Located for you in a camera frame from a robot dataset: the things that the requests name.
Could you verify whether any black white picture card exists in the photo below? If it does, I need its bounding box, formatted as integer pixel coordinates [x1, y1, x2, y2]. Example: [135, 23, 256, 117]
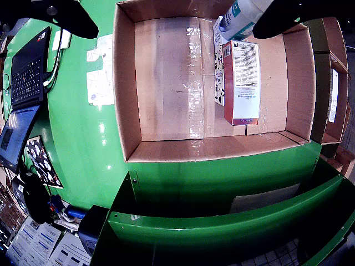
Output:
[24, 135, 64, 189]

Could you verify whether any cow print carton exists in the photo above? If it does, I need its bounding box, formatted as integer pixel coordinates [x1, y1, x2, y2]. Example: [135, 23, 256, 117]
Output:
[212, 16, 231, 106]

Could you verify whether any shallow cardboard tray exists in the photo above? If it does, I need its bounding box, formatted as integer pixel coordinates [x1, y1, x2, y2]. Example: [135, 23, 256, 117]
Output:
[112, 0, 317, 163]

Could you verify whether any cardboard box with olive flap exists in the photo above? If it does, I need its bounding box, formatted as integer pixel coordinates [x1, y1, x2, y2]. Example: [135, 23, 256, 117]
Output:
[307, 49, 352, 145]

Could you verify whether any white printed document sheet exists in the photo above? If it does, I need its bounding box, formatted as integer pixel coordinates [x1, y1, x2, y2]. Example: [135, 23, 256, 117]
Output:
[48, 232, 93, 266]
[6, 221, 39, 264]
[26, 221, 61, 260]

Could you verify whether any crumpled white paper sheet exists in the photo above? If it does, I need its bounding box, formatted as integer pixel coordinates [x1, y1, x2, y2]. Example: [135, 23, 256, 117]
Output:
[97, 34, 114, 71]

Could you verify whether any white cable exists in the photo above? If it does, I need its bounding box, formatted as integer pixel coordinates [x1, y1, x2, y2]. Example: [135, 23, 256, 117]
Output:
[43, 48, 61, 91]

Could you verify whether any black rounded object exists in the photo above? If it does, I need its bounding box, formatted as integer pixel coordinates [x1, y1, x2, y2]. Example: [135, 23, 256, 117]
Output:
[23, 173, 53, 225]

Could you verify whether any green metal shelf unit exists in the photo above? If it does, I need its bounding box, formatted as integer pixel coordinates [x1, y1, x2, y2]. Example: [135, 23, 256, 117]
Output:
[90, 166, 355, 266]

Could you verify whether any white bottle teal label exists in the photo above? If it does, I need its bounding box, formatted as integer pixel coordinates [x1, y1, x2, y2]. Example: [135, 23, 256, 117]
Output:
[218, 0, 274, 42]

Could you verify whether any black rounded device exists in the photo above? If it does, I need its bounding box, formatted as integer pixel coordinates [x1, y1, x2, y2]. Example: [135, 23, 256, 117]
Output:
[78, 204, 111, 258]

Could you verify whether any small white paper slip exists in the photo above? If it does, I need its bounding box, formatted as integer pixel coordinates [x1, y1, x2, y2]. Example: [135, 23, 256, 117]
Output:
[86, 49, 105, 62]

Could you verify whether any white printed paper card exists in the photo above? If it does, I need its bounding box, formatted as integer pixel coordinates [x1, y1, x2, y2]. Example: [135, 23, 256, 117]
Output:
[86, 68, 115, 106]

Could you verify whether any white power adapter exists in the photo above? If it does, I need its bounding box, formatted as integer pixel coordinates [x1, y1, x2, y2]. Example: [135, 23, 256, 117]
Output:
[52, 29, 72, 50]

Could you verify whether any blue cylindrical object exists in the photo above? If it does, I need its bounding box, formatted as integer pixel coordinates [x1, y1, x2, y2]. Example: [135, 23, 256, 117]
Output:
[68, 209, 87, 220]

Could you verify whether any red-brown product box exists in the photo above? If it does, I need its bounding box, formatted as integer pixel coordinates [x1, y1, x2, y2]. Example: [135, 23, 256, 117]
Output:
[222, 40, 261, 126]

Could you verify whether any white product box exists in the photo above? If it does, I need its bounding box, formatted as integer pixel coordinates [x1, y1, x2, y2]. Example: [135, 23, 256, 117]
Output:
[328, 69, 339, 123]

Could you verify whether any grey flat panel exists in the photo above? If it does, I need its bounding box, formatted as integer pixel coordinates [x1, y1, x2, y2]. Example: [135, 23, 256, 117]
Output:
[229, 183, 302, 214]

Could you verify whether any blue red small gadget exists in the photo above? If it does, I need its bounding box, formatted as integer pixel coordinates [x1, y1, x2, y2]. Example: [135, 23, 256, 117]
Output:
[49, 193, 63, 212]

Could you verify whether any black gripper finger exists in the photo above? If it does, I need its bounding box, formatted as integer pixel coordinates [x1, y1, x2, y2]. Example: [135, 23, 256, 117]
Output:
[252, 0, 355, 39]
[0, 0, 100, 39]

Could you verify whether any black laptop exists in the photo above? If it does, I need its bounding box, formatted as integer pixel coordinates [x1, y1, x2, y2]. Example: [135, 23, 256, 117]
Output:
[0, 26, 52, 172]

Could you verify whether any plain open cardboard box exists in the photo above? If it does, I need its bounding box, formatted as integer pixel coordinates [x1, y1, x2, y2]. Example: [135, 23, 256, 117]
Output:
[305, 16, 348, 73]

